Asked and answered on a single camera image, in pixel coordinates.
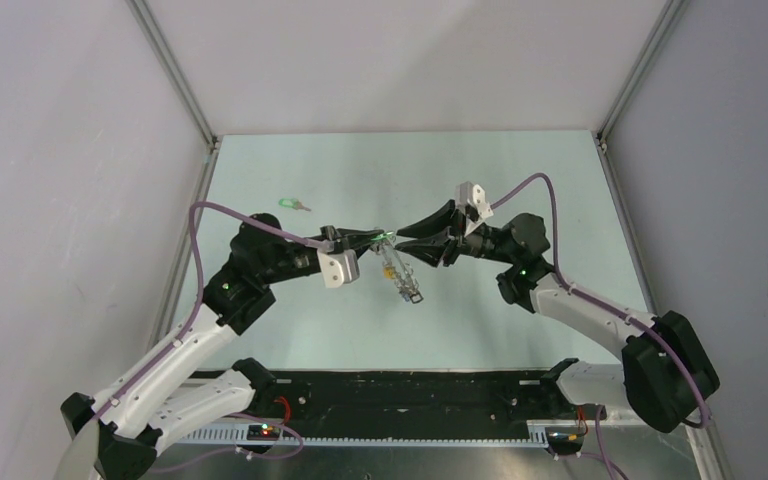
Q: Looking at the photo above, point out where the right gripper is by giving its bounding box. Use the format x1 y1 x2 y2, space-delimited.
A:
395 200 517 269

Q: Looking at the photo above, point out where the large metal keyring disc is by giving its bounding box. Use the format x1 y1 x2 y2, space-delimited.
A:
371 238 424 305

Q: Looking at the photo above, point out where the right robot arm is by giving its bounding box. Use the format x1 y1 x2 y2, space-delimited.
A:
396 201 721 433

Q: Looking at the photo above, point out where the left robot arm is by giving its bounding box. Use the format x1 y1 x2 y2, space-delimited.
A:
55 202 387 479

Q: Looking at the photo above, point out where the loose green tagged key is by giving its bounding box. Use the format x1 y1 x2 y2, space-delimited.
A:
278 198 311 212

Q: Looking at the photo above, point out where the left control board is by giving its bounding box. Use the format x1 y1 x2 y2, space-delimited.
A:
246 423 282 442

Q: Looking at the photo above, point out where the control board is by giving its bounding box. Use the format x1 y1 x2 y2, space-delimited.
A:
546 430 586 447
246 423 282 442

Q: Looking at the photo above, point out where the right control board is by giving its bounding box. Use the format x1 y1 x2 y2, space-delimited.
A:
546 430 586 447

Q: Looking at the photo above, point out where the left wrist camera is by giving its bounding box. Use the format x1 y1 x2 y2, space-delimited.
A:
317 250 360 289

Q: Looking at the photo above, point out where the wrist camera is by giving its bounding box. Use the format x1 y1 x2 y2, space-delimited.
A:
454 181 494 236
317 250 360 289

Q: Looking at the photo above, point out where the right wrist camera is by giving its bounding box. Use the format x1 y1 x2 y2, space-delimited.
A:
454 181 494 236

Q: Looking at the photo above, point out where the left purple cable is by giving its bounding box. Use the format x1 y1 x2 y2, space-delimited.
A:
89 201 332 425

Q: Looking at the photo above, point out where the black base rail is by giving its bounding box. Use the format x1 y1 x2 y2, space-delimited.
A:
178 368 630 442

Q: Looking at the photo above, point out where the left aluminium frame post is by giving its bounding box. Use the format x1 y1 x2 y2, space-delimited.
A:
126 0 218 152

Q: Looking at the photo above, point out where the aluminium frame post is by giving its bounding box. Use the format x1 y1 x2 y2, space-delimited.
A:
126 0 218 152
594 0 690 153

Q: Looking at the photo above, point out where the right aluminium frame post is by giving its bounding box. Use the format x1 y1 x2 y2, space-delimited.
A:
594 0 690 153

